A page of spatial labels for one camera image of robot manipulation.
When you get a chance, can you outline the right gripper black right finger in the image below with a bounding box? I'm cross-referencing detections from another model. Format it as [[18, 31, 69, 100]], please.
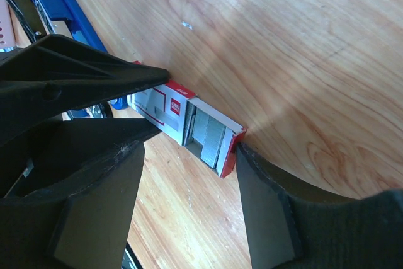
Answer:
[[236, 143, 402, 268]]

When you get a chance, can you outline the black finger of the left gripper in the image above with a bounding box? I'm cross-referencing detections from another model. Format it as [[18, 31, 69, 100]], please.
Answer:
[[1, 35, 169, 145], [1, 118, 160, 198]]

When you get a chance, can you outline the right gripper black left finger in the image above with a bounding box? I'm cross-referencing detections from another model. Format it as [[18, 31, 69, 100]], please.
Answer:
[[1, 142, 145, 268]]

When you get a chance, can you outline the blue black stapler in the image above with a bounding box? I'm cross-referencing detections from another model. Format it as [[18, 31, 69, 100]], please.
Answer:
[[32, 0, 128, 120]]

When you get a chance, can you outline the red white staple box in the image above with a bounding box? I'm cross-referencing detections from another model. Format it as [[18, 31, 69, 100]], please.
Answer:
[[127, 79, 196, 145]]

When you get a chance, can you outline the small black clip object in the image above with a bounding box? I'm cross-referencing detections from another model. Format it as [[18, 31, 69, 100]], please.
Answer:
[[5, 0, 47, 43]]

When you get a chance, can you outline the staple box tray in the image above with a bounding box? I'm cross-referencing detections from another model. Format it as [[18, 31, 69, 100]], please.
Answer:
[[183, 97, 246, 178]]

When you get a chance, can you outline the pink plastic basket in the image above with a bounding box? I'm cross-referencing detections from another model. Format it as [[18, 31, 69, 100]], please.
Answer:
[[0, 0, 16, 52]]

